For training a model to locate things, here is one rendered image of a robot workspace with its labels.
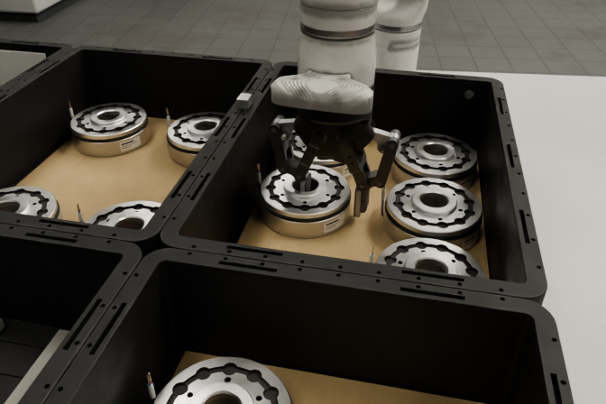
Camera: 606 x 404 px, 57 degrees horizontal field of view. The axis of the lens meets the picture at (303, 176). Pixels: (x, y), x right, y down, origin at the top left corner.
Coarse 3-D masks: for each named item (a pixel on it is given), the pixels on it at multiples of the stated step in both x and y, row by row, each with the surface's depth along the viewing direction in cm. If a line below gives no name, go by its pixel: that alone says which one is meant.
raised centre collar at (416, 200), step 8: (416, 192) 61; (424, 192) 61; (432, 192) 61; (440, 192) 61; (448, 192) 61; (416, 200) 60; (448, 200) 60; (456, 200) 60; (416, 208) 59; (424, 208) 58; (432, 208) 58; (440, 208) 58; (448, 208) 58
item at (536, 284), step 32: (288, 64) 75; (256, 96) 67; (512, 128) 60; (224, 160) 55; (512, 160) 55; (192, 192) 50; (512, 192) 50; (256, 256) 43; (288, 256) 43; (320, 256) 43; (480, 288) 40; (512, 288) 40; (544, 288) 40
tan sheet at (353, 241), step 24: (480, 192) 67; (360, 216) 63; (240, 240) 60; (264, 240) 60; (288, 240) 60; (312, 240) 60; (336, 240) 60; (360, 240) 60; (384, 240) 60; (480, 240) 60
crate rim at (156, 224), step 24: (96, 48) 81; (120, 48) 81; (48, 72) 74; (264, 72) 73; (0, 96) 67; (216, 144) 57; (192, 168) 53; (0, 216) 47; (24, 216) 47; (168, 216) 47; (120, 240) 44; (144, 240) 44
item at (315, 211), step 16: (272, 176) 65; (288, 176) 65; (320, 176) 65; (336, 176) 65; (272, 192) 62; (336, 192) 62; (272, 208) 60; (288, 208) 59; (304, 208) 60; (320, 208) 59; (336, 208) 60
